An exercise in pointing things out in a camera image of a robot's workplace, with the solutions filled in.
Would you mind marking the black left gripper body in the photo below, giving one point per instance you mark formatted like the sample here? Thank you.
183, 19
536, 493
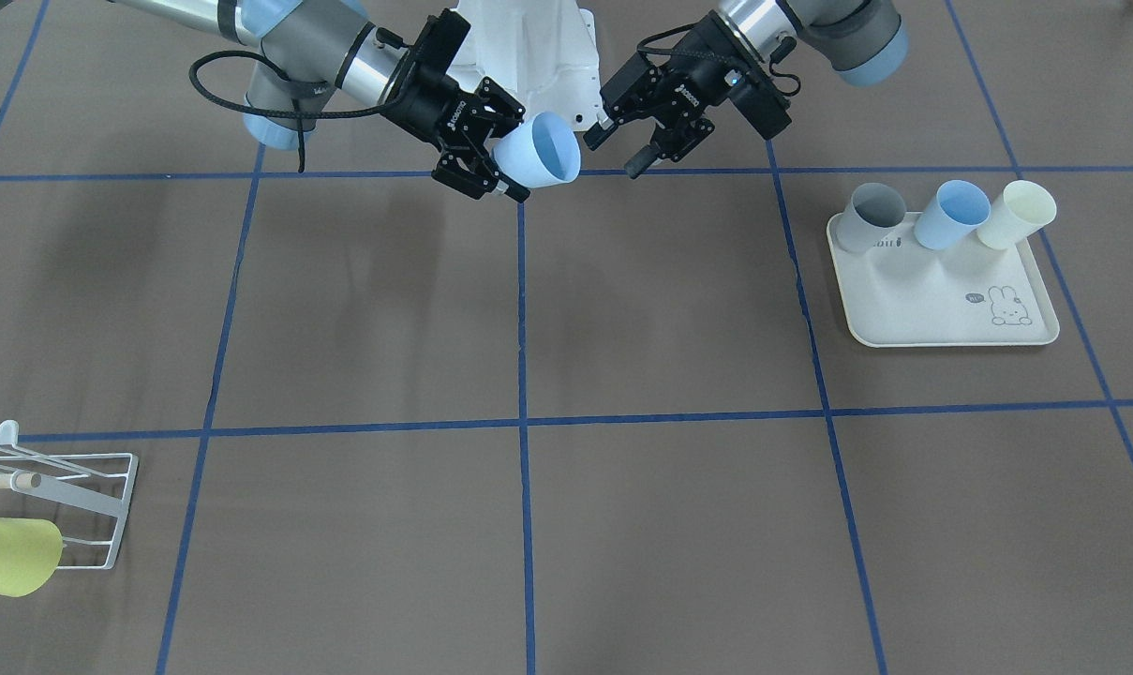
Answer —
700, 79

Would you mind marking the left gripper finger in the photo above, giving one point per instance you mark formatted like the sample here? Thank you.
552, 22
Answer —
675, 136
621, 111

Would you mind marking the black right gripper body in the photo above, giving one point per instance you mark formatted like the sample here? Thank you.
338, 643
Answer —
423, 105

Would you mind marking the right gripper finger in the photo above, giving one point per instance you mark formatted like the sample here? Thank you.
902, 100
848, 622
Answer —
471, 170
495, 110

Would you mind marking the light blue plastic cup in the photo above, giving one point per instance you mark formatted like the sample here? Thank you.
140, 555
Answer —
542, 152

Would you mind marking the yellow plastic cup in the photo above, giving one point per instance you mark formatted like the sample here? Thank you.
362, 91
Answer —
30, 550

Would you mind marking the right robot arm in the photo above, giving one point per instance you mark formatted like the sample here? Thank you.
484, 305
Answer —
304, 51

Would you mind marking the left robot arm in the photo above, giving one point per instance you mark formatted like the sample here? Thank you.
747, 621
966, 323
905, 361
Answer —
864, 41

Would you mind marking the grey plastic cup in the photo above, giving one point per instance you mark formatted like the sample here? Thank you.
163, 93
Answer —
873, 211

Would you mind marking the cream plastic cup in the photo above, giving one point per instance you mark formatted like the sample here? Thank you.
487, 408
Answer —
1020, 210

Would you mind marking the cream serving tray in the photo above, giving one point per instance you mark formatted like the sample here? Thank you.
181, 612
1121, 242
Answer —
900, 295

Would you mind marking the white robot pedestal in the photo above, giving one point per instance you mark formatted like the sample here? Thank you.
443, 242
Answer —
544, 53

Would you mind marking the white wire cup rack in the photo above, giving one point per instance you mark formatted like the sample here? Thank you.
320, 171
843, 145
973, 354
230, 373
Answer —
100, 484

